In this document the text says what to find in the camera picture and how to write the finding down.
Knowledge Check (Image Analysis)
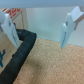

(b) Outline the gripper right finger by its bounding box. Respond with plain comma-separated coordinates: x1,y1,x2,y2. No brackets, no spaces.
59,5,84,50

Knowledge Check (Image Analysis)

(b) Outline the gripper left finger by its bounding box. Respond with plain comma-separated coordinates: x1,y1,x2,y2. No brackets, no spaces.
0,9,21,49

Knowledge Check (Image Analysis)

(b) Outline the white cabinet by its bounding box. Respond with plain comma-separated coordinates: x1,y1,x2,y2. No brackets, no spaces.
0,0,84,48

